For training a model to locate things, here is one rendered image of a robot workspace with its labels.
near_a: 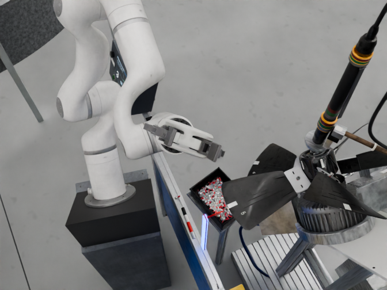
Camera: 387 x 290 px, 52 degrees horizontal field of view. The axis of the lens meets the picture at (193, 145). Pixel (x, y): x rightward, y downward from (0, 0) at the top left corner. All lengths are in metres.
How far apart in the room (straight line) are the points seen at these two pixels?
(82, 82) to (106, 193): 0.41
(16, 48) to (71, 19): 1.60
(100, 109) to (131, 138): 0.53
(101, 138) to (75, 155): 1.50
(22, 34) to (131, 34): 1.79
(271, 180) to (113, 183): 0.56
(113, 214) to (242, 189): 0.45
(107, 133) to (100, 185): 0.19
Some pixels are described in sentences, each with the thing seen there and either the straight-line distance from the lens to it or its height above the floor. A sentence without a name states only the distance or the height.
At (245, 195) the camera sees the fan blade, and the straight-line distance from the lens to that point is 1.36.
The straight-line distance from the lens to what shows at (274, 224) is 1.54.
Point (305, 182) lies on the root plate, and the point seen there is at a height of 1.19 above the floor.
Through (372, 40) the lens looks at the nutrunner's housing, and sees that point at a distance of 0.89.
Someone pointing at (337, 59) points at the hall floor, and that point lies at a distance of 3.52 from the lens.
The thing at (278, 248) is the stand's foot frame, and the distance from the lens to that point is 2.48.
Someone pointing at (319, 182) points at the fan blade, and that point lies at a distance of 1.23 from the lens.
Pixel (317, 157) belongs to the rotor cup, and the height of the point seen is 1.26.
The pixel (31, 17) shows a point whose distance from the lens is 2.68.
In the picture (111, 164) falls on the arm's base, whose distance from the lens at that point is 1.42.
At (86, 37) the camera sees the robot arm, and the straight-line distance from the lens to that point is 1.18.
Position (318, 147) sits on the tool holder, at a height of 1.44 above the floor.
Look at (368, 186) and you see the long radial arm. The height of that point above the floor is 1.14.
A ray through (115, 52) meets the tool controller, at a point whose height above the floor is 1.23.
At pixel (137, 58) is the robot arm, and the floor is 1.75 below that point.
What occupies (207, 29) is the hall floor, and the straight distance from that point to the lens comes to 3.57.
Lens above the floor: 2.40
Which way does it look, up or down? 59 degrees down
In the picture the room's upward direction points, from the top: straight up
